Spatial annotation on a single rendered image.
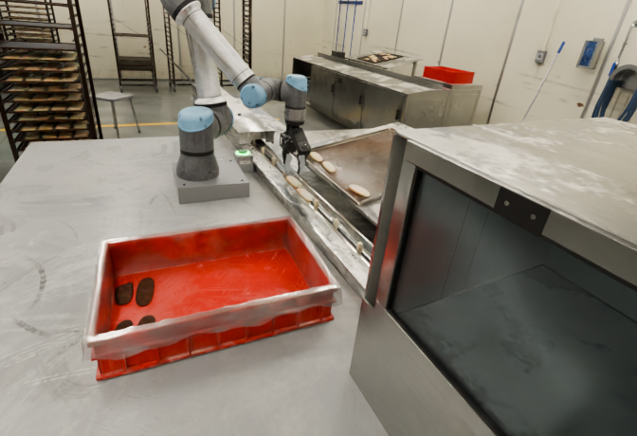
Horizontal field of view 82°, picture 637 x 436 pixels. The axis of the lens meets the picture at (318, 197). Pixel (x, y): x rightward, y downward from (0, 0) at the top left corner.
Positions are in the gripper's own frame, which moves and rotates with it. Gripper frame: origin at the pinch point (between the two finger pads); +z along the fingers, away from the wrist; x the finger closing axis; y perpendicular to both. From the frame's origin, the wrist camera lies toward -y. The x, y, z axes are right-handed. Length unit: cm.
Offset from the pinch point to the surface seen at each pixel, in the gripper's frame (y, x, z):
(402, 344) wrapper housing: -91, 23, -12
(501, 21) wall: 226, -370, -71
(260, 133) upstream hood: 45.4, -1.7, -2.2
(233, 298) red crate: -52, 37, 7
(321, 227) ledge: -35.2, 5.8, 3.1
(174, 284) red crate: -42, 49, 7
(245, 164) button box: 20.7, 12.7, 3.2
